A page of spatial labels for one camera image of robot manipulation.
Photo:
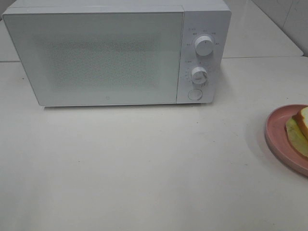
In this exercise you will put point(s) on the round white door button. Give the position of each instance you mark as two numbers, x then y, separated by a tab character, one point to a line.
195	94

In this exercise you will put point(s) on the pink round plate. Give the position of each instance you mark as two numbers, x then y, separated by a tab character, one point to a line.
277	140

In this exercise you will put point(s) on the sandwich with lettuce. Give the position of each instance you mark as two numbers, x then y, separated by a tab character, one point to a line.
297	131

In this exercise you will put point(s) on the upper white power knob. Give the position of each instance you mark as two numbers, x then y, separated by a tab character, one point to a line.
204	45

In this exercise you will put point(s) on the white microwave oven body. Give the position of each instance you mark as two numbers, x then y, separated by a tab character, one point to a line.
200	17

